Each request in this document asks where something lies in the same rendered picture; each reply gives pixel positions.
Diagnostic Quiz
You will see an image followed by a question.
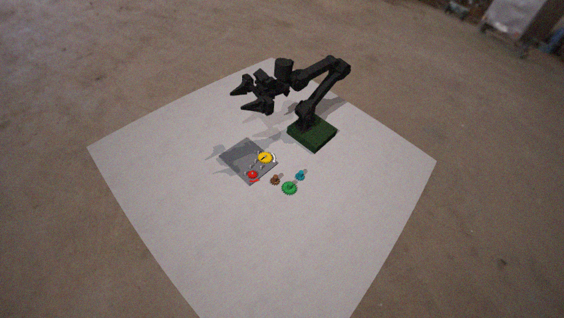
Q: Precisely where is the yellow gear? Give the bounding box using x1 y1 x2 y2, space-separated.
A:
258 152 272 163

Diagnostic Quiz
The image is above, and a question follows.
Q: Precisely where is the red gear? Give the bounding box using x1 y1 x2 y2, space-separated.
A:
247 170 257 179

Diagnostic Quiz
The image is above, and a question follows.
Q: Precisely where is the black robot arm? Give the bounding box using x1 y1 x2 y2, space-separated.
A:
253 55 351 133

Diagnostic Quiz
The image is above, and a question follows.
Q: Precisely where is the teal gear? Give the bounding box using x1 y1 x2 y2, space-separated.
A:
295 170 305 181

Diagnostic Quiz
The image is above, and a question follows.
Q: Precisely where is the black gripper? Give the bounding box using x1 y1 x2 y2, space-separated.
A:
229 73 279 116

